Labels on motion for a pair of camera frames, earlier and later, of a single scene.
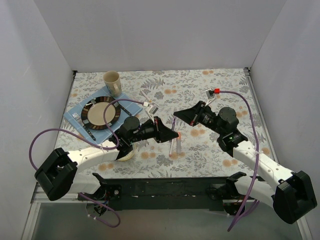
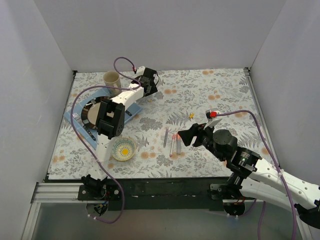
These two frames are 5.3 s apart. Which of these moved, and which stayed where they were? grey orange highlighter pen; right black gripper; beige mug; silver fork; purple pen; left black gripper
Moved: right black gripper; left black gripper; purple pen
Stayed: grey orange highlighter pen; silver fork; beige mug
